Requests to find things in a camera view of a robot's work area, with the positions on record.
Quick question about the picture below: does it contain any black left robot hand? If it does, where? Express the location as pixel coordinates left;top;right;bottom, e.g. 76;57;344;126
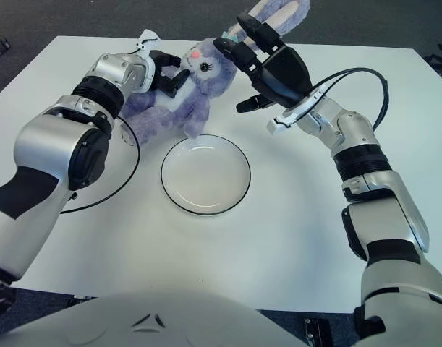
148;49;191;99

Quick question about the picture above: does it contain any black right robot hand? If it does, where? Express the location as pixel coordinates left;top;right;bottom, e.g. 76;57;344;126
213;12;315;113

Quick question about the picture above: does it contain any purple plush bunny doll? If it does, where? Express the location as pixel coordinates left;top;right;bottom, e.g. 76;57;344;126
119;0;312;145

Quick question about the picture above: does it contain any white plate black rim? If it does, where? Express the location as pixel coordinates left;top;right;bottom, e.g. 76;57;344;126
161;134;251;217

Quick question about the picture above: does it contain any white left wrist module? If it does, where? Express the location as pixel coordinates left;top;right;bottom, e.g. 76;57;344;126
135;29;160;59

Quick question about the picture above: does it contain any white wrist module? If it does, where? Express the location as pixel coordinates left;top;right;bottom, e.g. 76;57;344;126
135;29;160;59
266;115;297;134

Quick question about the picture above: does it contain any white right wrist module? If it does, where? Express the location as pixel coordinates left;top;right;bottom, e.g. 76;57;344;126
266;115;297;134

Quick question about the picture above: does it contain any black office chair base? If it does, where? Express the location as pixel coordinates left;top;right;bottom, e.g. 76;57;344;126
422;28;442;87

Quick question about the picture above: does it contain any silver robot torso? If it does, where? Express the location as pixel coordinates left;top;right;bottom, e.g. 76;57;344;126
0;288;310;347

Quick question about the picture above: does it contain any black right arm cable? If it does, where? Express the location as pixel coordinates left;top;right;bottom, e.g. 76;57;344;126
307;67;390;131

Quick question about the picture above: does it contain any black metal bracket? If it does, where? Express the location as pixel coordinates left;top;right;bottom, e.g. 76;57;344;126
302;317;333;347

